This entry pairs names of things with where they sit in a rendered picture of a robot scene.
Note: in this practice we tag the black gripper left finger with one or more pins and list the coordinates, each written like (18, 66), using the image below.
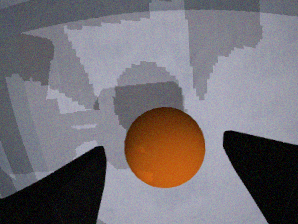
(71, 195)

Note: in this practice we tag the low clear glass wall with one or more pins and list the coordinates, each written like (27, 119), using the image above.
(22, 162)

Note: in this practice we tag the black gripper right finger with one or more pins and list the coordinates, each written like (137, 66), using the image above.
(269, 170)

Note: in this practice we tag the orange ball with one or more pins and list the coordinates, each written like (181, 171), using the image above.
(164, 147)

